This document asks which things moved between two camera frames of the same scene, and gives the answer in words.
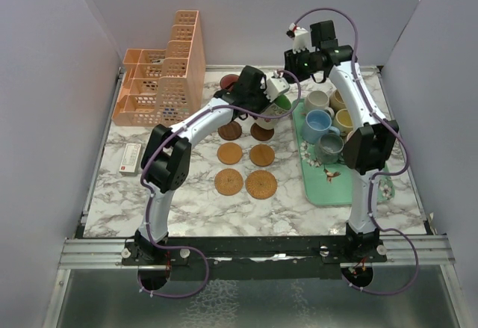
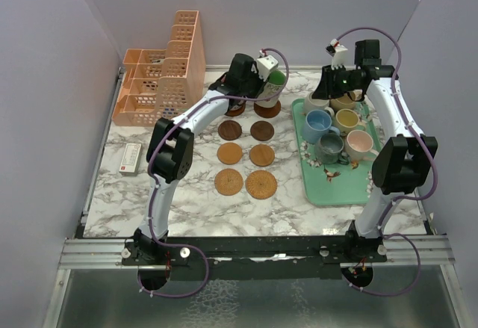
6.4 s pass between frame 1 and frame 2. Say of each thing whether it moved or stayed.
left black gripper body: moved
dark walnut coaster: stayed
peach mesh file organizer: stayed
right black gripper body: moved
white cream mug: stayed
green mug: moved
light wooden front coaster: stayed
